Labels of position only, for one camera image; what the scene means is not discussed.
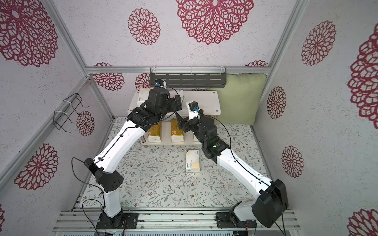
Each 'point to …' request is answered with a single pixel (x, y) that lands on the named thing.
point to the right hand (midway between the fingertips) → (184, 109)
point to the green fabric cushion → (239, 98)
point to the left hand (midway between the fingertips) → (171, 100)
